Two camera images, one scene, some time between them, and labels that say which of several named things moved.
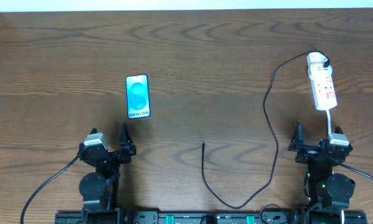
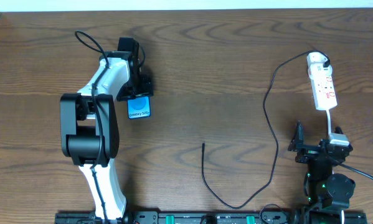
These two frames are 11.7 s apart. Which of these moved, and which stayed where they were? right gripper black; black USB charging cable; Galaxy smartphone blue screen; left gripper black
Moved: left gripper black
Stayed: right gripper black; black USB charging cable; Galaxy smartphone blue screen
